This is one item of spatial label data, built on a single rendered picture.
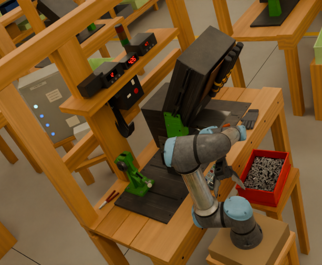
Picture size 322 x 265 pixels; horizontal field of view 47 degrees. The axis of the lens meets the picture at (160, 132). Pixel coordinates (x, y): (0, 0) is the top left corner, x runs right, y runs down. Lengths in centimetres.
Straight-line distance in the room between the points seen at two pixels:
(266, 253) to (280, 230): 13
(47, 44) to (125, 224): 107
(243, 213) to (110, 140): 98
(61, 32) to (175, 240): 120
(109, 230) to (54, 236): 161
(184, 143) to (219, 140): 13
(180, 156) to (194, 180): 15
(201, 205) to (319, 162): 196
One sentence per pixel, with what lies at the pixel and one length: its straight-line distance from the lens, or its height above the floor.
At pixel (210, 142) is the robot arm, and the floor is 156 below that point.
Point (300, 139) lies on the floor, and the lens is 372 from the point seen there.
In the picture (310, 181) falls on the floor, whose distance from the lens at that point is 333.
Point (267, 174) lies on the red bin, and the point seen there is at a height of 89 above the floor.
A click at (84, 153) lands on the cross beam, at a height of 122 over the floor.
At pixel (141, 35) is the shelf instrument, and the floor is 162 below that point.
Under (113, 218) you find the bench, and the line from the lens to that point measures 229.
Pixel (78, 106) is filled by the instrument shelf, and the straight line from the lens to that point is 206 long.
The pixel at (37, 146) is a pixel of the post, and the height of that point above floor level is 152.
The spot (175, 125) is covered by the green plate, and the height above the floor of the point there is 120.
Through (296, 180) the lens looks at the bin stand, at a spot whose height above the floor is 76.
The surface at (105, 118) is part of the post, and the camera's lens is 223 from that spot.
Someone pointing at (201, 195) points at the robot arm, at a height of 128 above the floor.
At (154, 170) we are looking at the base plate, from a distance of 242.
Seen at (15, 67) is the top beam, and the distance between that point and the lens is 187.
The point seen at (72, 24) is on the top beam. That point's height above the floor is 191.
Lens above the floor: 243
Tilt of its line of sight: 35 degrees down
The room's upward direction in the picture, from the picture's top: 23 degrees counter-clockwise
